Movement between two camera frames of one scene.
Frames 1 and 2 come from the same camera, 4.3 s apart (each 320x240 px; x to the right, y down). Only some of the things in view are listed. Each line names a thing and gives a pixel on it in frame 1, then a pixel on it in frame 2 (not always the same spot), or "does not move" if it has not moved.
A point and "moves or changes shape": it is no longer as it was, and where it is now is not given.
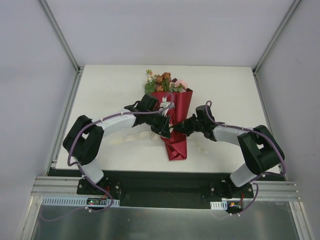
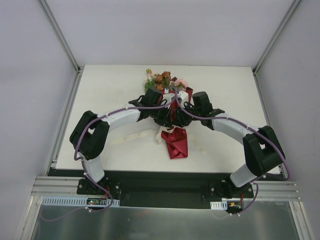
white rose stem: (150, 87) does not move
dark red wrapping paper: (175, 147) moves or changes shape
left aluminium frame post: (51, 19) does not move
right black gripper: (186, 125) to (182, 119)
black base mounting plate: (164, 189) does not move
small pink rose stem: (179, 86) does not move
